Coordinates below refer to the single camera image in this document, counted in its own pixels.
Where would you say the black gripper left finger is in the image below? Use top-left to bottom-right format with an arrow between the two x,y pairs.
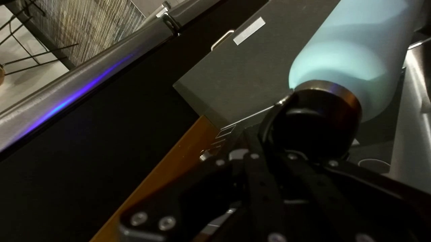
240,129 -> 291,242

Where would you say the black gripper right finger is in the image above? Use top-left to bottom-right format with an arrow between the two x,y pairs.
282,152 -> 379,242

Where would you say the light blue water bottle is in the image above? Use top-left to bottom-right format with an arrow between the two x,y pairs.
263,0 -> 427,161

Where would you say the white counter sticker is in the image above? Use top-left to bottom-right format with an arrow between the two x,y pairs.
232,16 -> 268,47

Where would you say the stainless dishwasher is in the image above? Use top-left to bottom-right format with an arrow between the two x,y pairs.
0,0 -> 223,153

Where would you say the metal drawer handle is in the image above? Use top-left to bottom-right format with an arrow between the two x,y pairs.
210,28 -> 237,52

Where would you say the metal wire rack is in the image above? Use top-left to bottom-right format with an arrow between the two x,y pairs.
0,0 -> 81,78

